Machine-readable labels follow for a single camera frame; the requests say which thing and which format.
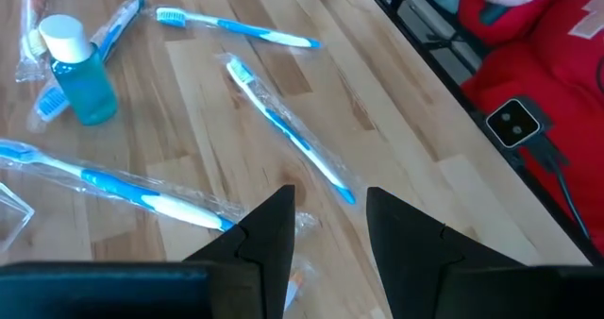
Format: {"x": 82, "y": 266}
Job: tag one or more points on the orange toothbrush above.
{"x": 33, "y": 40}

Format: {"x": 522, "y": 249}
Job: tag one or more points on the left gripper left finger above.
{"x": 273, "y": 243}

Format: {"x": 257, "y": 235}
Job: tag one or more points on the teal mouthwash bottle white cap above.
{"x": 85, "y": 88}

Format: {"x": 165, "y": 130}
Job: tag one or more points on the white table-level camera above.
{"x": 512, "y": 123}

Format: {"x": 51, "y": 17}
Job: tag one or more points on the clear acrylic organizer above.
{"x": 9, "y": 215}

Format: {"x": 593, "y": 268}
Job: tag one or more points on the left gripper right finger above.
{"x": 406, "y": 253}

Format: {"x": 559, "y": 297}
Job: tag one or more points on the blue toothbrush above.
{"x": 118, "y": 24}
{"x": 118, "y": 187}
{"x": 288, "y": 130}
{"x": 245, "y": 28}

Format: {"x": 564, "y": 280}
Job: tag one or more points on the person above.
{"x": 542, "y": 50}

